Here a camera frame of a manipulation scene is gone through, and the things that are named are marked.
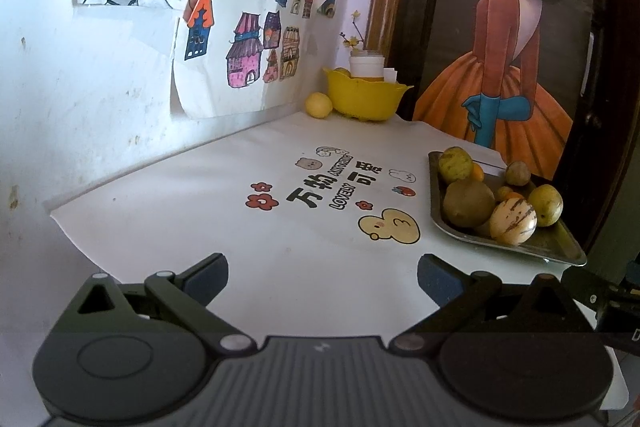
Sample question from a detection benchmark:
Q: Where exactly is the wall poster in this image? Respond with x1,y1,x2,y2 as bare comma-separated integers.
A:
412,0,598,180

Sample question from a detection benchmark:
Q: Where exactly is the coloured houses drawing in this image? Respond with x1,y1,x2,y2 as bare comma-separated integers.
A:
170,0,331,120

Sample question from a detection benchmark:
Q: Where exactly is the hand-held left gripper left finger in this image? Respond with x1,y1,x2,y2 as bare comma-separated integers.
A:
60,253,256,354

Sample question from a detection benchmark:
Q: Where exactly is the yellow plastic bowl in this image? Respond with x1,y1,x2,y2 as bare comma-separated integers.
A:
322,67,415,122

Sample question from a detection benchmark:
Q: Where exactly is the yellow lemon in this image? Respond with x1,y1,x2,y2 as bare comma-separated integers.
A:
305,92,334,118

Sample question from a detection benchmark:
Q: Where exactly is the white cup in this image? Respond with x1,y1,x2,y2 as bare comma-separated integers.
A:
349,51,383,78

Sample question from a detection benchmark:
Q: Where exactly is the large striped pepino melon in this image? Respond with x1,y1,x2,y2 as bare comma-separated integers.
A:
489,199,538,246

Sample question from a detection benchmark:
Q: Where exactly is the metal tray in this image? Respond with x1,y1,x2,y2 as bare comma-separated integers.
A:
427,151,587,267

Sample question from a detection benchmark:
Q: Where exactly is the yellow flower sprig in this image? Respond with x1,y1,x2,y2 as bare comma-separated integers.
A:
340,9,366,54

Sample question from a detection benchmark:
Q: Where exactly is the large brown passion fruit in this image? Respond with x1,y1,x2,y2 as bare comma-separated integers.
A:
443,178,496,229

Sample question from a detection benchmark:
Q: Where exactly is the round green passion fruit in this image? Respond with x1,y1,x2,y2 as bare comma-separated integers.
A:
528,184,565,227

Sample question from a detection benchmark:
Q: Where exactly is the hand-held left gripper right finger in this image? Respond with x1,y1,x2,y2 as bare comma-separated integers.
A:
389,253,583,355

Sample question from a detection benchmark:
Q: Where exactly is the white printed table mat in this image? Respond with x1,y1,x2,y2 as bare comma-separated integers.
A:
44,109,628,413

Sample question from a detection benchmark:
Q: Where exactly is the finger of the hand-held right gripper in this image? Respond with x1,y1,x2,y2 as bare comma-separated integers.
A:
560,266,618,310

